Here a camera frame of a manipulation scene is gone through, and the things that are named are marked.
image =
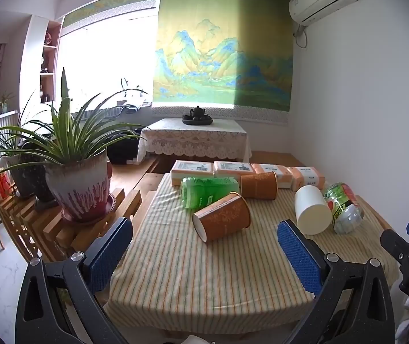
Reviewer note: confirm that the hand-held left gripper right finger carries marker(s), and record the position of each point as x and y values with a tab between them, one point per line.
299	258

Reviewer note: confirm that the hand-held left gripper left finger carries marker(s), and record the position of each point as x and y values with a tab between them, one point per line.
108	256

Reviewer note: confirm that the orange patterned paper cup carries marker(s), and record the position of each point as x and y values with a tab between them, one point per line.
222	218
260	185

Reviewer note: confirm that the white paper cup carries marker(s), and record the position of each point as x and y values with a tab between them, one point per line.
311	209

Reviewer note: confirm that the wooden table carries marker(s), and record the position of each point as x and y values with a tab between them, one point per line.
378	213

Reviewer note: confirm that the red flowerpot saucer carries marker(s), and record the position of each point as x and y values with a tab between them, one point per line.
102	213

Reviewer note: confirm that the clear bottle red green label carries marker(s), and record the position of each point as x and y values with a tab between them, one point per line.
344	204

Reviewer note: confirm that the wooden slatted plant stand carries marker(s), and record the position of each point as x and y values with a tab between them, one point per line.
47	233

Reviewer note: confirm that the white red glazed flowerpot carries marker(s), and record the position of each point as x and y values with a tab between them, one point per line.
79	190

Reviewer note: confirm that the orange white tissue pack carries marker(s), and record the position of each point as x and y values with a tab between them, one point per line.
192	172
274	175
234	169
307	177

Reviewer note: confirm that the striped tablecloth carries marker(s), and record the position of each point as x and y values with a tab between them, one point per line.
197	276

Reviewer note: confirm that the dark bag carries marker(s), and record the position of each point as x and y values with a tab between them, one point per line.
125	148

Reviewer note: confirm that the green plastic bottle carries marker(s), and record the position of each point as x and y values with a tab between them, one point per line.
208	191

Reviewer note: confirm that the dark grey flowerpot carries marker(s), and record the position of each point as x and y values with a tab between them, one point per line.
25	177

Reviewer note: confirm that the large spider plant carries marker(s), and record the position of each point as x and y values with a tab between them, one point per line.
69	136

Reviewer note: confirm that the orange plastic bag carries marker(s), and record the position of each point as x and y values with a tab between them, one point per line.
3	186

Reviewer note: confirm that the small table lace cloth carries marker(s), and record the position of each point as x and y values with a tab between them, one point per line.
193	139

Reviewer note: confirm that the grey cloth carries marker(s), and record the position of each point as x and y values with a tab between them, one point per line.
133	107

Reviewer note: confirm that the small spider plant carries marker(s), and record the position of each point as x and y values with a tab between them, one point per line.
0	139

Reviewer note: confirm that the dark tea tray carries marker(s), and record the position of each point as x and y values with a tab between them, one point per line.
197	120

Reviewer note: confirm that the dark teapot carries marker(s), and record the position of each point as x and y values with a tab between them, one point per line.
197	111

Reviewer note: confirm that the landscape painting roller blind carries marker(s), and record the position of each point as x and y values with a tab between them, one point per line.
222	50

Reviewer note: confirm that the landscape painting window valance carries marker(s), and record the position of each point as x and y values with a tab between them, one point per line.
111	5

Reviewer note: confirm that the wall shelf unit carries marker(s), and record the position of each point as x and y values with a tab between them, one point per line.
48	64

